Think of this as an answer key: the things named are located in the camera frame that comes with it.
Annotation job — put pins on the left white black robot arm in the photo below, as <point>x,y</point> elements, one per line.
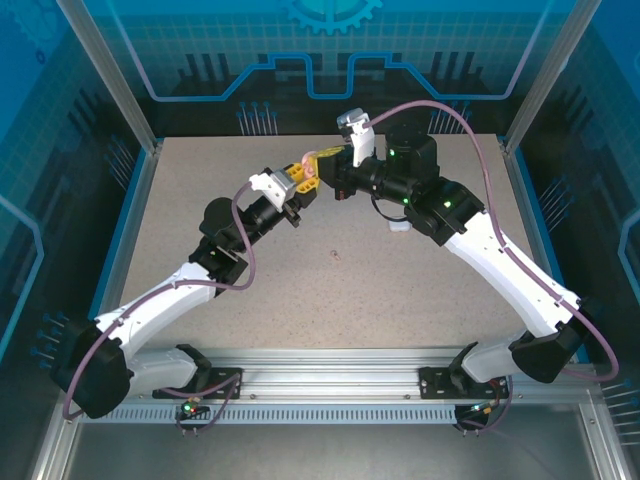
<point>160,305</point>

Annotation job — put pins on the aluminium extrusion mounting rail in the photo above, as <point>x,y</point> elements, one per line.
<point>330,370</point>

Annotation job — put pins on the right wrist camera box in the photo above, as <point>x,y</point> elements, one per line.
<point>361,145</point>

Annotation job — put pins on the aluminium frame post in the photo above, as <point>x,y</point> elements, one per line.
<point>550,75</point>
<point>110,80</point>

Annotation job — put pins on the pink earbud charging case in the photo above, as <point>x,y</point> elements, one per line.
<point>311,169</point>

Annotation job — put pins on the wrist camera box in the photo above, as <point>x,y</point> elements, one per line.
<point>270,187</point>
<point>361,145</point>

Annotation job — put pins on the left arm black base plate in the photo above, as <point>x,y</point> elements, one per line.
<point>232,372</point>

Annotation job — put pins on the small LED connector board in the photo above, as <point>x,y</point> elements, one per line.
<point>480,410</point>
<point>190,409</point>

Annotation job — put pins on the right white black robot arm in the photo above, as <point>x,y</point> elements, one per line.
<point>520,280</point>

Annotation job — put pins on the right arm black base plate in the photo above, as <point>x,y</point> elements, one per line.
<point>432,382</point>

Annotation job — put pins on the small tan scrap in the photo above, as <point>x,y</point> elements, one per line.
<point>336,256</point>

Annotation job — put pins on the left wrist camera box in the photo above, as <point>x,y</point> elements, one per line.
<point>270,187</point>

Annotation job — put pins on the aluminium table side rail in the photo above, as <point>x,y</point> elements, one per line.
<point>125,240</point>
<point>542,225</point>

